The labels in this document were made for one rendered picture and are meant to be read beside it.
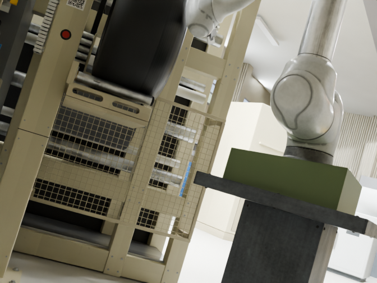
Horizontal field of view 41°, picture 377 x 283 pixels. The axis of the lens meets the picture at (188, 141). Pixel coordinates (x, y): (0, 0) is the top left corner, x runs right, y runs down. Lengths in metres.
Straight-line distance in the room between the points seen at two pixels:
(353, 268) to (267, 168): 5.95
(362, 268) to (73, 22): 5.85
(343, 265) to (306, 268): 5.90
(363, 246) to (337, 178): 5.94
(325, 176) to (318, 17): 0.45
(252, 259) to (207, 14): 0.85
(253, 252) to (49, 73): 1.18
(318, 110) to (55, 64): 1.22
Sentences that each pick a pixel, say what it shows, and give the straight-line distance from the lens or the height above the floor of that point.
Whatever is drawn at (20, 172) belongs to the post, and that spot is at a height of 0.45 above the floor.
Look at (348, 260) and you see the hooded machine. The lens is 7.39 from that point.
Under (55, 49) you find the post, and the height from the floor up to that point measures 0.98.
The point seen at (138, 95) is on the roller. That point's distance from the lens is 2.17.
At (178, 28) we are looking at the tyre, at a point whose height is 1.20.
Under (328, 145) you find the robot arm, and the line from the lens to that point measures 1.61.
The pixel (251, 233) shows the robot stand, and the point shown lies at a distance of 1.55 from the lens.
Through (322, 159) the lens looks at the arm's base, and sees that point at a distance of 1.60.
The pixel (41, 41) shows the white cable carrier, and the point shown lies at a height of 1.00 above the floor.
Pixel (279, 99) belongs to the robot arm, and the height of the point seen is 0.90.
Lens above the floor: 0.61
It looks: 5 degrees up
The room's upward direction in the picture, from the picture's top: 17 degrees clockwise
